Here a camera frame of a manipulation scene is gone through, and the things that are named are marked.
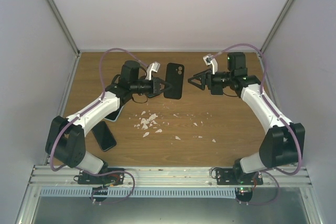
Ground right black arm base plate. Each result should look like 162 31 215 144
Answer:
209 167 264 186

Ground right aluminium frame post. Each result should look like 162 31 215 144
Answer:
260 0 296 53

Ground black phone lower left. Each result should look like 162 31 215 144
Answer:
91 121 117 152

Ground white debris pile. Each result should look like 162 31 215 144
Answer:
122 100 219 143

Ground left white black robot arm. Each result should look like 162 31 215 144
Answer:
45 60 173 184

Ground slotted grey cable duct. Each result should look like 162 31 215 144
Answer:
40 187 236 199

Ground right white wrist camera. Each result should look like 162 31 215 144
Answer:
203 54 218 74

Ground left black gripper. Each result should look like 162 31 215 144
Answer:
131 78 172 95

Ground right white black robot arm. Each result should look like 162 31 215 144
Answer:
188 52 305 185

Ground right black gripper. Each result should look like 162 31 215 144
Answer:
188 68 233 91

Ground aluminium front rail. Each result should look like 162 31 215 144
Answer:
28 166 312 188

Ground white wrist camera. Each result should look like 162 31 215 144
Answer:
145 61 161 80
203 54 218 74

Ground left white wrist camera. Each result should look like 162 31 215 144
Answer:
145 61 161 80

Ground black phone case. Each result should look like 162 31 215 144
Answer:
164 62 185 100

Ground phone in light blue case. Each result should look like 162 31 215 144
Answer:
105 107 123 122

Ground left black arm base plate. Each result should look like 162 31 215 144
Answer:
74 167 124 186

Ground aluminium frame post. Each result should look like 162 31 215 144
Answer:
260 0 296 53
45 0 80 58

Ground left aluminium frame post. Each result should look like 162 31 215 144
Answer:
45 0 80 58

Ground black smartphone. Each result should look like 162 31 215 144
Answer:
146 93 159 99

